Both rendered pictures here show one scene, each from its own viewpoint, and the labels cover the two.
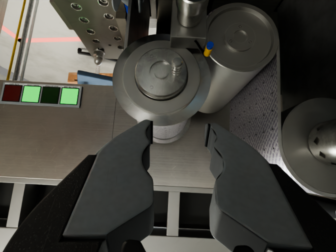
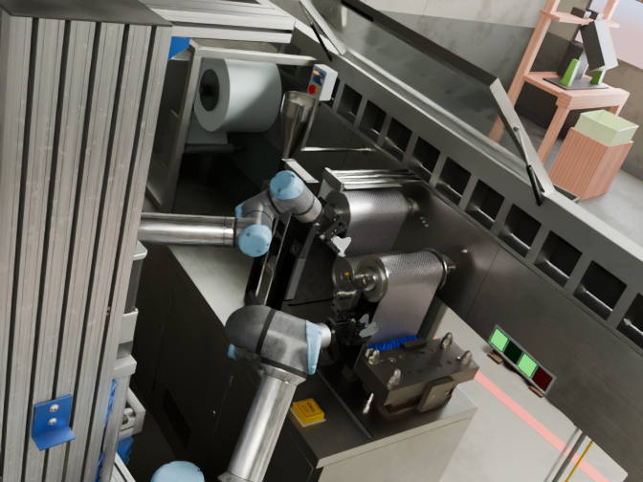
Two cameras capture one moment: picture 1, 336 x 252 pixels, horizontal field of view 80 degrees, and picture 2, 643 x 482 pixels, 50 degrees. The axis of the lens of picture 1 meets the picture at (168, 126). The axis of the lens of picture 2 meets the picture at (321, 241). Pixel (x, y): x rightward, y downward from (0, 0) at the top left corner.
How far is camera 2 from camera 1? 1.92 m
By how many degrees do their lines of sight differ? 48
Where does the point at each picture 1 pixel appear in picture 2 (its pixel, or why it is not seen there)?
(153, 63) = (367, 284)
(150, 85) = (370, 275)
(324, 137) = not seen: hidden behind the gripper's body
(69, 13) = (431, 375)
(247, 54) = (343, 267)
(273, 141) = (352, 224)
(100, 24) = (425, 359)
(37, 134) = (537, 325)
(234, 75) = (352, 261)
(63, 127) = (515, 316)
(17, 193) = (572, 282)
